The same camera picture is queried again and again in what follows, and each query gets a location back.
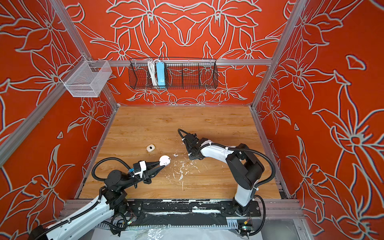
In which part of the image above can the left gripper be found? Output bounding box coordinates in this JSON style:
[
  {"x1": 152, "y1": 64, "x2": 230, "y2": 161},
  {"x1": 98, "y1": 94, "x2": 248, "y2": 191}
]
[{"x1": 121, "y1": 161, "x2": 164, "y2": 191}]

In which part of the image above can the white round puck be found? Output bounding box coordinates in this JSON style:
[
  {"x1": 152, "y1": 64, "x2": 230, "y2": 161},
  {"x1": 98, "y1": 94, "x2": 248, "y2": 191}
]
[{"x1": 159, "y1": 155, "x2": 171, "y2": 166}]

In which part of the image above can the white earbud charging case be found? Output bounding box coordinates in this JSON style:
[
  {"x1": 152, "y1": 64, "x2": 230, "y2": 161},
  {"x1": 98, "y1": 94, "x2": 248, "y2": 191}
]
[{"x1": 146, "y1": 144, "x2": 156, "y2": 153}]

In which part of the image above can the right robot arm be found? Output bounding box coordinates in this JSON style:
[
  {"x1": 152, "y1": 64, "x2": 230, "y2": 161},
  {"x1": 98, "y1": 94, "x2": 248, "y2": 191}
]
[{"x1": 178, "y1": 129, "x2": 276, "y2": 215}]

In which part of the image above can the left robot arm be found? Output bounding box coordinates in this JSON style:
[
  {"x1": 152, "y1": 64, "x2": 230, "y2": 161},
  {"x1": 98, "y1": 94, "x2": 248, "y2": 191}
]
[{"x1": 29, "y1": 156, "x2": 171, "y2": 240}]

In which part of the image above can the blue white box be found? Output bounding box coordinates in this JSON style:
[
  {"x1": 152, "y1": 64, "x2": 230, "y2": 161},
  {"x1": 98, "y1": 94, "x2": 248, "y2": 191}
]
[{"x1": 156, "y1": 62, "x2": 166, "y2": 88}]

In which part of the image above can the clear plastic bin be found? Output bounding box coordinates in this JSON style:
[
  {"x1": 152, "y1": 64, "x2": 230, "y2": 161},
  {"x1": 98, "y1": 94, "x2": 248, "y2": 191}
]
[{"x1": 61, "y1": 61, "x2": 112, "y2": 98}]

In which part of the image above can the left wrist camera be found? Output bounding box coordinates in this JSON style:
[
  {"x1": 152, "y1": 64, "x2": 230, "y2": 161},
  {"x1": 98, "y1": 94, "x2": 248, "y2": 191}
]
[{"x1": 129, "y1": 161, "x2": 147, "y2": 179}]

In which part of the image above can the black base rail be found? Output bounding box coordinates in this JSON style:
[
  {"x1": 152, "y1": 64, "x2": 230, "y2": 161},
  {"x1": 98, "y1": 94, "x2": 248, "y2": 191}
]
[{"x1": 125, "y1": 199, "x2": 265, "y2": 229}]

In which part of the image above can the black wire basket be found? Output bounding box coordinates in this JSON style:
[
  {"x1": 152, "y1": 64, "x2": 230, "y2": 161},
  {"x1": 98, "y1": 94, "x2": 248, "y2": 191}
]
[{"x1": 128, "y1": 58, "x2": 219, "y2": 90}]

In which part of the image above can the white coiled cable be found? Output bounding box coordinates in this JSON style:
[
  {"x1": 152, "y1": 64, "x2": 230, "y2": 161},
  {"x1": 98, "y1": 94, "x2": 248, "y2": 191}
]
[{"x1": 147, "y1": 59, "x2": 159, "y2": 87}]

